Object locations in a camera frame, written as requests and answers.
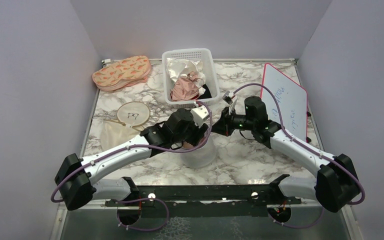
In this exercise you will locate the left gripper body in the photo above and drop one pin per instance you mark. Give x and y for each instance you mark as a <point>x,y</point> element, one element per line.
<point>192,133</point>

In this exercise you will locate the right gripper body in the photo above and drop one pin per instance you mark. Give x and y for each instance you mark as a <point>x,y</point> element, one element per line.
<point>233,122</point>

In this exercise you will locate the pink lace bra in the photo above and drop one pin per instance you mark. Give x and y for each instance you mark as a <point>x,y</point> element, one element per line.
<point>187,146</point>

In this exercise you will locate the white mesh laundry bag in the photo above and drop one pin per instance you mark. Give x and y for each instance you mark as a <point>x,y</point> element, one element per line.
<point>201,157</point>

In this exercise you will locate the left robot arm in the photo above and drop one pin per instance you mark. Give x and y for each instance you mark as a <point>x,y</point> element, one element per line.
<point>80,180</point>

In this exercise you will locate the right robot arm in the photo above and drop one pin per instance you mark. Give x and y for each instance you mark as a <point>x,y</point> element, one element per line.
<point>335,182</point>

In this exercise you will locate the pink satin bra in basket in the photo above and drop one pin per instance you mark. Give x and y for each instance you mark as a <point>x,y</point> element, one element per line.
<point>185,89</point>

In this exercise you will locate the black garment in basket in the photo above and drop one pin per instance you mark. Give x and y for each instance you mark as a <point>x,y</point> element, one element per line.
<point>206,94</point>

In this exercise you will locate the embroidery hoop with cloth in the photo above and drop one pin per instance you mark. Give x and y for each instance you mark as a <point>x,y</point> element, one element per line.
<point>130,120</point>

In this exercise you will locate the white satin garment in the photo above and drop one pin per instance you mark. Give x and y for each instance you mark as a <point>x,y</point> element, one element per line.
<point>177,68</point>

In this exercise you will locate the red framed whiteboard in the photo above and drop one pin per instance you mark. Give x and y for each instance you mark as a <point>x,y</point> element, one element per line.
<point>290,100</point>

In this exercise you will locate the white plastic basket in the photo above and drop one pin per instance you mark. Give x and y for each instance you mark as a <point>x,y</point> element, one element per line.
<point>209,70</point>

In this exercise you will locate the carrot pattern pouch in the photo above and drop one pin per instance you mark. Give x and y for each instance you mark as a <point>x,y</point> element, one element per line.
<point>123,73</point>

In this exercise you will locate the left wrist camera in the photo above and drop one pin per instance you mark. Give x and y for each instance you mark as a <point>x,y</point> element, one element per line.
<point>200,114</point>

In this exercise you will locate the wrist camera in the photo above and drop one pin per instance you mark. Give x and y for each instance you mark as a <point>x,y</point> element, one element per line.
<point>200,114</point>
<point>231,99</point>

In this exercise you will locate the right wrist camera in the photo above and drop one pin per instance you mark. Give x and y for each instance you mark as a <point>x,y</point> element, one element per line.
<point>231,99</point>

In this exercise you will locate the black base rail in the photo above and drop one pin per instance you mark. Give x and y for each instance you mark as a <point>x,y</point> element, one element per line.
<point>196,201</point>

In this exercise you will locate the white wall plug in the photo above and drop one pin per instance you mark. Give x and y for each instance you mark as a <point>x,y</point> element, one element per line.
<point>106,61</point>

